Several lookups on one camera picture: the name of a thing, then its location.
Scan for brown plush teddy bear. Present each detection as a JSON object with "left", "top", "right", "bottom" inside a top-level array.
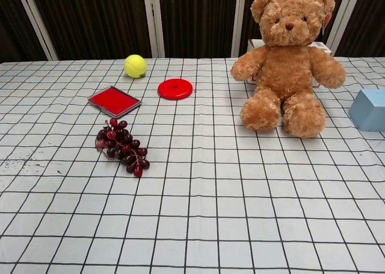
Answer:
[{"left": 230, "top": 0, "right": 347, "bottom": 139}]

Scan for dark brown curtain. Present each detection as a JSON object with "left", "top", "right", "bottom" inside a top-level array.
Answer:
[{"left": 0, "top": 0, "right": 385, "bottom": 63}]

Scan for yellow tennis ball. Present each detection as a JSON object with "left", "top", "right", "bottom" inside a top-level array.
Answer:
[{"left": 124, "top": 54, "right": 148, "bottom": 79}]

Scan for red ink pad case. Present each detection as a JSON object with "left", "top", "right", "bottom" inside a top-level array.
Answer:
[{"left": 87, "top": 85, "right": 143, "bottom": 120}]

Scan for light blue box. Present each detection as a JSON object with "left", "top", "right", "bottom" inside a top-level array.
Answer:
[{"left": 348, "top": 89, "right": 385, "bottom": 132}]

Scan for red round plastic disc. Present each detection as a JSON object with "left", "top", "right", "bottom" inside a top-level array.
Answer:
[{"left": 157, "top": 78, "right": 194, "bottom": 101}]

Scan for white cardboard box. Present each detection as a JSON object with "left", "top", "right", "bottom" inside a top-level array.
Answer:
[{"left": 247, "top": 38, "right": 334, "bottom": 88}]

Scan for white black checked tablecloth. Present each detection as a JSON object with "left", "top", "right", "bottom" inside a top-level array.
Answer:
[{"left": 0, "top": 56, "right": 385, "bottom": 274}]

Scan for dark red grape bunch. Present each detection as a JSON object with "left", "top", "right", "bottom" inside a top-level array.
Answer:
[{"left": 95, "top": 117, "right": 150, "bottom": 178}]

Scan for white partition post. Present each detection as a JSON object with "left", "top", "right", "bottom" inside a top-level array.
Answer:
[
  {"left": 325, "top": 0, "right": 363, "bottom": 57},
  {"left": 142, "top": 0, "right": 165, "bottom": 58},
  {"left": 14, "top": 0, "right": 58, "bottom": 61},
  {"left": 231, "top": 0, "right": 248, "bottom": 58}
]

